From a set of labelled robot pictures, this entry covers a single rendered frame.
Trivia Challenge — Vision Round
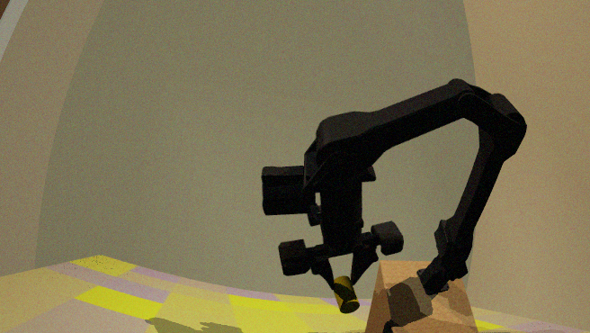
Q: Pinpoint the yellow cylinder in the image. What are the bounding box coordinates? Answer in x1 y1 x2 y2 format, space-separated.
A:
334 275 360 314

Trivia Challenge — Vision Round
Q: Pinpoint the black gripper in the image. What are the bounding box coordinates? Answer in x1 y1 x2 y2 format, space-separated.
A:
278 210 404 291

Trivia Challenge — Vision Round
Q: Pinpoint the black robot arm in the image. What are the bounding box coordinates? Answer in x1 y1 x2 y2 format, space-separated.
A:
261 78 527 294

